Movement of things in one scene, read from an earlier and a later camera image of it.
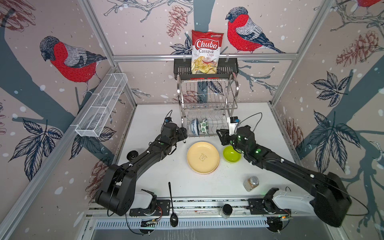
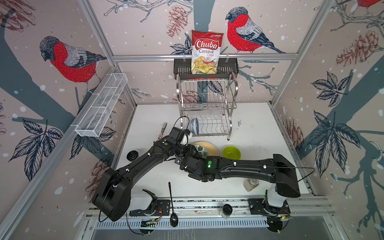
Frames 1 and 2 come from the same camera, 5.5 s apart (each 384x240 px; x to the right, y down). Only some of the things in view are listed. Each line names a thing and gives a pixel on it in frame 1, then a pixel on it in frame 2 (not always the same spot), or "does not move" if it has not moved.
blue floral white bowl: x=195 y=127 does not move
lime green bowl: x=230 y=155 does not move
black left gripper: x=182 y=133 → x=190 y=151
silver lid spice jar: x=251 y=183 does not move
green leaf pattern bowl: x=204 y=126 → x=202 y=151
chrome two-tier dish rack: x=214 y=99 does not move
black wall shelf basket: x=227 y=69 does not move
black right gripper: x=224 y=137 → x=198 y=160
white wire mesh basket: x=93 y=124 does not move
